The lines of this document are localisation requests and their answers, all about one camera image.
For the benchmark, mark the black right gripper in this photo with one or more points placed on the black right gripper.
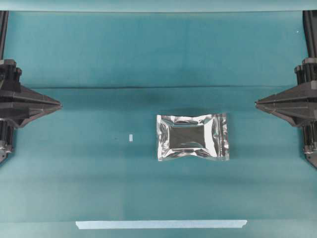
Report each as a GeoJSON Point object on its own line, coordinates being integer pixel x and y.
{"type": "Point", "coordinates": [305, 93]}

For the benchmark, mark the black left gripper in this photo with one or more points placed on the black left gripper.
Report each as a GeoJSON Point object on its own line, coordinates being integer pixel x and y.
{"type": "Point", "coordinates": [11, 91]}

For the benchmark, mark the silver zip bag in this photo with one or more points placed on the silver zip bag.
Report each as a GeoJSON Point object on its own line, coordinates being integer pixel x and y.
{"type": "Point", "coordinates": [204, 136]}

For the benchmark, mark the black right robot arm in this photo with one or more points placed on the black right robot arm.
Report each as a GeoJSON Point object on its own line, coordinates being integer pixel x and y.
{"type": "Point", "coordinates": [310, 30]}

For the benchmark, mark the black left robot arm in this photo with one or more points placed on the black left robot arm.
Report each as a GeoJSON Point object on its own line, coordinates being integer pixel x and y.
{"type": "Point", "coordinates": [19, 105]}

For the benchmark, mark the long blue tape strip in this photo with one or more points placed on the long blue tape strip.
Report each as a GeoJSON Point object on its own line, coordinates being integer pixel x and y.
{"type": "Point", "coordinates": [161, 224]}

